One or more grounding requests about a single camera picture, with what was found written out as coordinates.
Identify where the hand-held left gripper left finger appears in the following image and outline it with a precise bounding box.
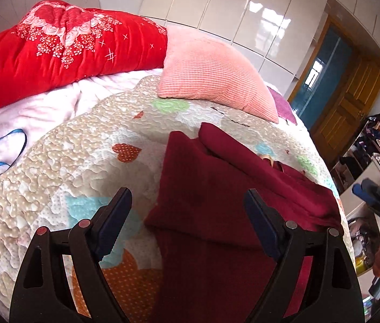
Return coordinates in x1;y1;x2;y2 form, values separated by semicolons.
9;187;133;323

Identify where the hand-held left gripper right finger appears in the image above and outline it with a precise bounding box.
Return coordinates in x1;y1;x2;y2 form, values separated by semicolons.
243;188;365;323

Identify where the dark red garment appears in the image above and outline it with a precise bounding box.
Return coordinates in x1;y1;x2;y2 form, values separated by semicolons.
144;122;343;323

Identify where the pile of assorted bags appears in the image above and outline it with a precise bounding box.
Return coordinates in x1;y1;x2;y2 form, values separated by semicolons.
349;218;380;275

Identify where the cluttered storage rack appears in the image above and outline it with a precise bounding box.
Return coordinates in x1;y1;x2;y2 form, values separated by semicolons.
331;113;380;192

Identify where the heart-print quilted bedspread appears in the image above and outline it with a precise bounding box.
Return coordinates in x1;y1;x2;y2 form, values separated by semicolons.
0;74;355;323

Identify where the wooden door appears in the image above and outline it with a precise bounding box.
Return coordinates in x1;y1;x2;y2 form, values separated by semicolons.
311;54;380;172

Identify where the purple cloth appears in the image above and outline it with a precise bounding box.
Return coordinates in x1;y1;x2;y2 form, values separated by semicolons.
267;86;300;126

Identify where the pale pink blanket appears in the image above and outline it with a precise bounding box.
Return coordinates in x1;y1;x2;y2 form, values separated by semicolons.
0;68;163;189

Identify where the pink ribbed pillow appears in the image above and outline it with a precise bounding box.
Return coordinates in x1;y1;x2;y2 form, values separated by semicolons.
156;25;280;124

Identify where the red floral quilt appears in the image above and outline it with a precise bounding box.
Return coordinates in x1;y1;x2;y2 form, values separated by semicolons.
0;0;168;123

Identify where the white glossy wardrobe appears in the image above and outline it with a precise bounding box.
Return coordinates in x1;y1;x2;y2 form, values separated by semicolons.
139;0;380;101

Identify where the blue lanyard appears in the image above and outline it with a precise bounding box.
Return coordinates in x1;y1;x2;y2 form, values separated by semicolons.
0;129;28;197

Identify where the wooden door frame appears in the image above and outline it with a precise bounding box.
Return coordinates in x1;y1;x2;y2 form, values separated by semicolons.
287;13;360;132

